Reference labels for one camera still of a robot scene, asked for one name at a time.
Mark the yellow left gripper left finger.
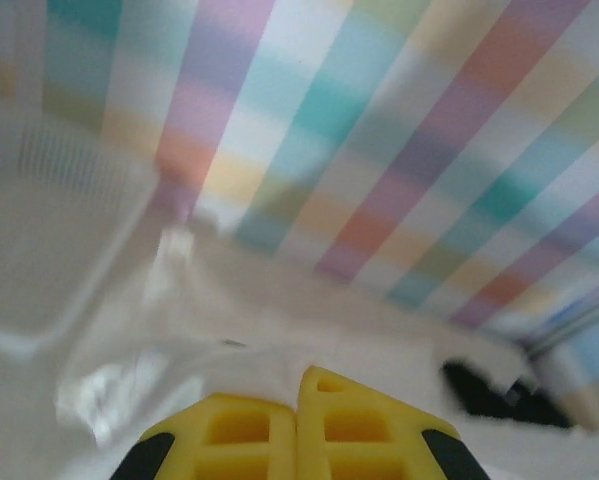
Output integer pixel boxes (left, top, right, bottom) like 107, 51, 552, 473
109, 392, 300, 480

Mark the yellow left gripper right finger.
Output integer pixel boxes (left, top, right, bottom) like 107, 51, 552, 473
296, 365, 485, 480

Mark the white t-shirt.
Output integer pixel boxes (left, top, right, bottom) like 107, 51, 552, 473
53, 224, 530, 480

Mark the white plastic mesh basket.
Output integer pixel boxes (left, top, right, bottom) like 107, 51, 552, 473
0, 117, 153, 359

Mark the aluminium corner post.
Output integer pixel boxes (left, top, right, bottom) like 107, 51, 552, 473
523, 292, 599, 359

